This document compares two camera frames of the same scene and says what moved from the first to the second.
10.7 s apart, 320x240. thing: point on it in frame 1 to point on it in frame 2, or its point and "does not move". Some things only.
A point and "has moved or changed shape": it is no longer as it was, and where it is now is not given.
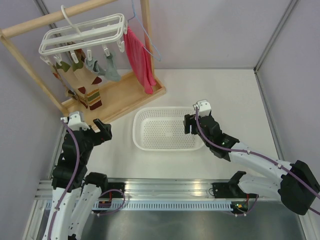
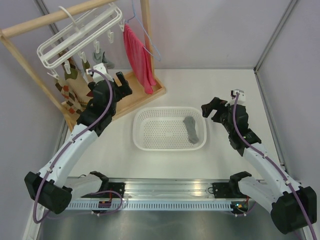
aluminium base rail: (155, 189) does not move
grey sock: (112, 73) has moved or changed shape
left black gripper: (105, 131) to (124, 90)
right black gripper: (187, 120) to (217, 104)
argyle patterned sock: (58, 79) to (72, 104)
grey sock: (92, 65) to (101, 58)
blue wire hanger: (147, 32) does not move
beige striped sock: (85, 80) has moved or changed shape
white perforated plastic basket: (163, 129) does not move
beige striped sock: (75, 84) has moved or changed shape
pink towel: (140, 60) does not move
